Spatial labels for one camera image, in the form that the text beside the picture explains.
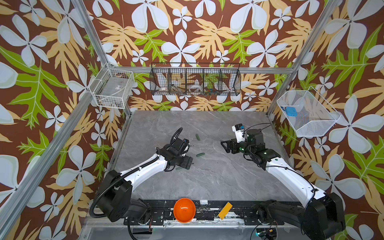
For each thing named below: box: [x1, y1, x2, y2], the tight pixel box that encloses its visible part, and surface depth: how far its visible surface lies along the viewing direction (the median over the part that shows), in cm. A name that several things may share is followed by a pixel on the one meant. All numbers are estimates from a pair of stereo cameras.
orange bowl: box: [173, 197, 196, 224], surface depth 76 cm
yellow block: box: [218, 201, 233, 220], surface depth 78 cm
